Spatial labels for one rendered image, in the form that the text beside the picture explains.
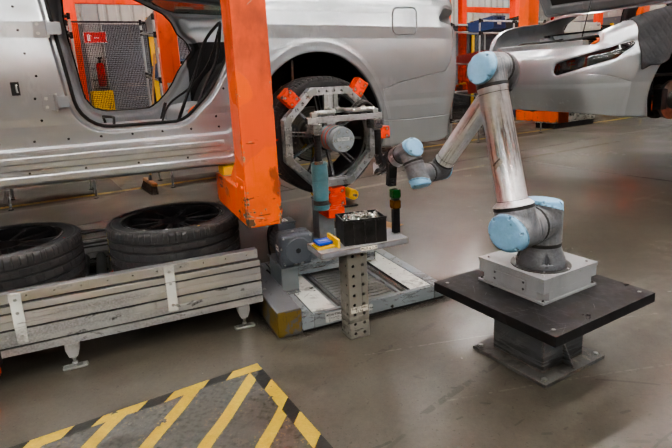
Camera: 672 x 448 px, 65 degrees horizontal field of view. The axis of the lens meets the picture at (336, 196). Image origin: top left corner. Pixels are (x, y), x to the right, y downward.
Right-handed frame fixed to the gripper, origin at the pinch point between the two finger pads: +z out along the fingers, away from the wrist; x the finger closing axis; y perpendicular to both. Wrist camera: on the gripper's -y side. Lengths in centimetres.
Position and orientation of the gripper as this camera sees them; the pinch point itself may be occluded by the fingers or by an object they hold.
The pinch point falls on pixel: (376, 174)
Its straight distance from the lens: 260.5
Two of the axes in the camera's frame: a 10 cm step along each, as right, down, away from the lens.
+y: -2.5, -9.6, 1.6
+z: -4.1, 2.6, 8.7
